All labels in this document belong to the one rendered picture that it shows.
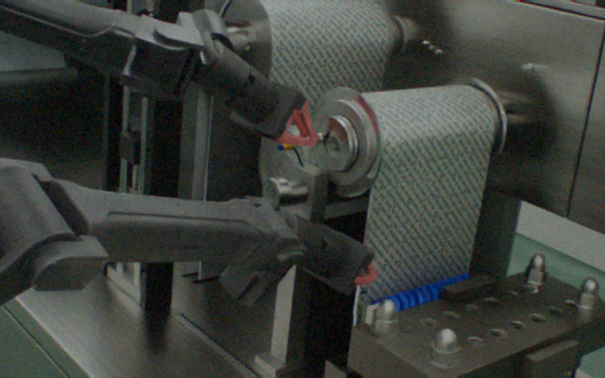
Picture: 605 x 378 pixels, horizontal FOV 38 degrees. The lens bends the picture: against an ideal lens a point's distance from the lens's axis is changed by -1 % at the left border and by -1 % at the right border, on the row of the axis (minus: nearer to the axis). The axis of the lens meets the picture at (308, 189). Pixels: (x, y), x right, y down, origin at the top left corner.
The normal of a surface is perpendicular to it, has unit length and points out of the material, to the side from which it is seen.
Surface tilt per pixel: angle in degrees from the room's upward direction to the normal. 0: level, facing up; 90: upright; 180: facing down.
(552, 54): 90
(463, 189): 90
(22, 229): 48
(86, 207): 34
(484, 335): 0
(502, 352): 0
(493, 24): 91
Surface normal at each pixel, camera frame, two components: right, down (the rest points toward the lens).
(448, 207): 0.63, 0.33
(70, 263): 0.61, 0.70
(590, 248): -0.77, 0.14
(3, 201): -0.09, -0.40
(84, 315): 0.11, -0.94
